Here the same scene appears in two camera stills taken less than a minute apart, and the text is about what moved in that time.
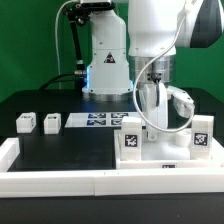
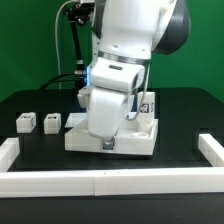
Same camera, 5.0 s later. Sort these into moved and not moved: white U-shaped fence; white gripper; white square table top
Moved: white square table top; white gripper
Not moved: white U-shaped fence
